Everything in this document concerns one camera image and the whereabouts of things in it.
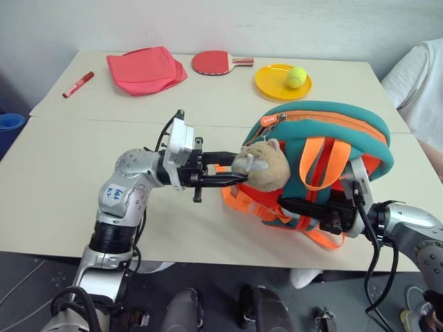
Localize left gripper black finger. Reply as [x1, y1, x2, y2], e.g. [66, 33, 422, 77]
[199, 173, 248, 188]
[202, 150, 240, 167]

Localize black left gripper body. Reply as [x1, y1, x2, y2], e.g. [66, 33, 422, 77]
[178, 137, 210, 203]

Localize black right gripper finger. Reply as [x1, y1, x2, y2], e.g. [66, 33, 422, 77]
[277, 197, 330, 220]

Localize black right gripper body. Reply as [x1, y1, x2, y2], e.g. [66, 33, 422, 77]
[318, 189, 358, 234]

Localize beige plush toy charm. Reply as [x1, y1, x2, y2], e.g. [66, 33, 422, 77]
[230, 138, 291, 192]

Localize orange and teal backpack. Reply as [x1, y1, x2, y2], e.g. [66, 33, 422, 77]
[216, 100, 397, 252]

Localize white shoe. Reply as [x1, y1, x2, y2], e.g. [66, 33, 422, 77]
[289, 268, 325, 290]

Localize yellow plate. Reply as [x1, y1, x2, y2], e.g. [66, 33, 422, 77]
[254, 63, 313, 102]

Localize red table tennis paddle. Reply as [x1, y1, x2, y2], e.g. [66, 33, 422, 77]
[191, 50, 255, 76]

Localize dark rounded shape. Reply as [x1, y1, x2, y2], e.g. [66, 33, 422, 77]
[161, 288, 206, 332]
[239, 284, 296, 332]

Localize yellow-green tennis ball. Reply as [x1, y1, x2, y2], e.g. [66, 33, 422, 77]
[285, 66, 308, 89]

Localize folded pink cloth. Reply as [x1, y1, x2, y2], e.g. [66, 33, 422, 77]
[105, 46, 189, 98]

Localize grey and yellow sneaker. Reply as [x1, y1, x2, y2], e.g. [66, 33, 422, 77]
[399, 285, 434, 332]

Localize red marker pen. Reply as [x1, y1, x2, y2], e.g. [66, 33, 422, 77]
[62, 71, 96, 99]

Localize person in white shirt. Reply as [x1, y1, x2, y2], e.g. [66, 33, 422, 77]
[380, 37, 443, 176]

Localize blue round container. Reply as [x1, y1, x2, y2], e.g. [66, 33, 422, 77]
[0, 113, 26, 140]

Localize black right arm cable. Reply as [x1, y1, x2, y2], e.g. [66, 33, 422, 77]
[351, 179, 399, 328]

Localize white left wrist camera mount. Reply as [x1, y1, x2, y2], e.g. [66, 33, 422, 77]
[161, 116, 195, 192]

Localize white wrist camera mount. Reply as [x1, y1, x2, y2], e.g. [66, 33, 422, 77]
[161, 116, 195, 192]
[340, 160, 376, 239]

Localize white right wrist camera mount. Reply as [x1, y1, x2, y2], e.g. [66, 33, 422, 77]
[340, 160, 376, 239]

